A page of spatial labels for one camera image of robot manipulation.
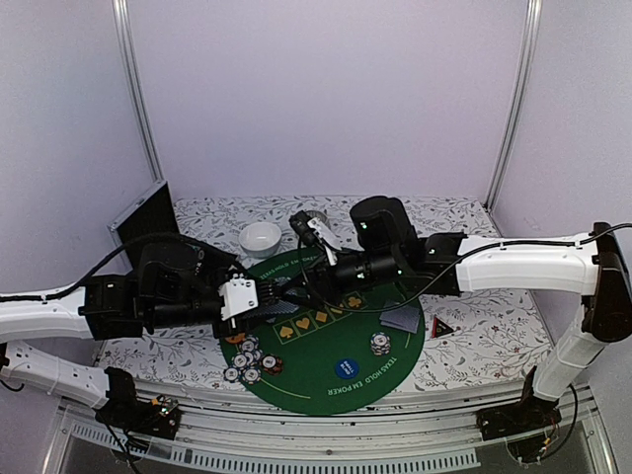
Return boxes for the white ceramic bowl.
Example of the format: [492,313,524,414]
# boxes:
[238,222,282,259]

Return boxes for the grey playing card deck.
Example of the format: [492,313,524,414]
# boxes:
[246,300,299,320]

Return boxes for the floral white tablecloth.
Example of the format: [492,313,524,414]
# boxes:
[93,196,557,395]

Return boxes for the right aluminium frame post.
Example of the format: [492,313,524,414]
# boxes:
[484,0,543,213]

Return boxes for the left aluminium frame post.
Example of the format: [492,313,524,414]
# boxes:
[112,0,164,182]

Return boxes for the red black poker chip stack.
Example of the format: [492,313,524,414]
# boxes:
[261,354,283,375]

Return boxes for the orange big blind button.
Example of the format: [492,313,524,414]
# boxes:
[224,333,246,345]

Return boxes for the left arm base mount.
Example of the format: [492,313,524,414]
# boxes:
[95,395,182,440]

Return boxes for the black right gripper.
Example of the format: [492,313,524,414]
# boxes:
[276,249,403,310]

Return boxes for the striped grey ceramic cup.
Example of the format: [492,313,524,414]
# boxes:
[306,209,328,224]

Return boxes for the round green poker mat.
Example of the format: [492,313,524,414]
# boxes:
[217,246,426,416]

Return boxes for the playing cards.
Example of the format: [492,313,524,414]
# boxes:
[379,306,423,334]

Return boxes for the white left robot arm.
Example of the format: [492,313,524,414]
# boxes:
[1,232,259,429]

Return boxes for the blue poker chip stack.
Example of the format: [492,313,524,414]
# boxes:
[370,332,391,356]

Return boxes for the blue poker chips pile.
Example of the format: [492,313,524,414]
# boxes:
[223,333,264,385]

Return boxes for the black triangular all-in marker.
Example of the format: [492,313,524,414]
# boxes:
[432,317,454,339]

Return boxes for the aluminium frame post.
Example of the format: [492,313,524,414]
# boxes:
[112,0,164,182]
[484,0,543,213]

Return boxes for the aluminium poker chip case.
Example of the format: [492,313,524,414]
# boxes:
[106,180,233,273]

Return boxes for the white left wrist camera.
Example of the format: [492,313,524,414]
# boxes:
[218,274,279,322]

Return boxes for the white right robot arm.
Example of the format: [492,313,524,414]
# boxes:
[300,196,631,431]

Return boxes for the blue small blind button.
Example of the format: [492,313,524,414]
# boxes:
[335,357,359,380]

